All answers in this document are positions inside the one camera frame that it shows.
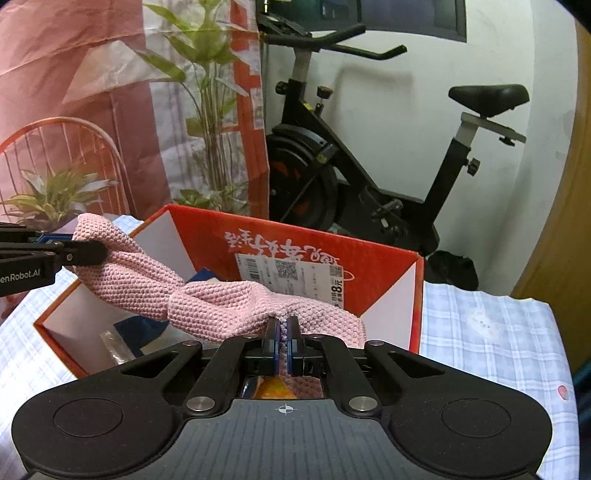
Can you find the orange packet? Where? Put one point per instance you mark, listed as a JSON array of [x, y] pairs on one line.
[[272, 390]]

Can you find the black bag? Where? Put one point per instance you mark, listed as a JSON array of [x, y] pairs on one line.
[[452, 270]]

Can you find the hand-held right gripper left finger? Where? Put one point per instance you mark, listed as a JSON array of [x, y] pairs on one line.
[[274, 333]]

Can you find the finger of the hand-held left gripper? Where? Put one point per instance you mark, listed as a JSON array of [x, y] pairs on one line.
[[46, 237], [69, 254]]

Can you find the red strawberry print cardboard box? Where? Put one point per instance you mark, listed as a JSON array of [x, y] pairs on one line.
[[378, 277]]

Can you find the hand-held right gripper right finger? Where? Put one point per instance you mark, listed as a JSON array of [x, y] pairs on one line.
[[292, 333]]

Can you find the printed backdrop cloth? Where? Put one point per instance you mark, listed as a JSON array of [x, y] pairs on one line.
[[92, 69]]

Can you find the dark framed window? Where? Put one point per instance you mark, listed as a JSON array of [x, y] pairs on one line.
[[392, 14]]

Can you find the clear plastic packet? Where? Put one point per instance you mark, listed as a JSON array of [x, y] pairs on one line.
[[115, 346]]

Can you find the black exercise bike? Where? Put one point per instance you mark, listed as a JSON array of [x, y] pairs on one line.
[[300, 157]]

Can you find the pink knit cloth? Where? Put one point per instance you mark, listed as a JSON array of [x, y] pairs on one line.
[[221, 309]]

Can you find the dark blue cloth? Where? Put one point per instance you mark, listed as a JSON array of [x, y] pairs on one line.
[[138, 330]]

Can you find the checked tablecloth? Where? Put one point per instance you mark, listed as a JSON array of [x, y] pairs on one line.
[[485, 332]]

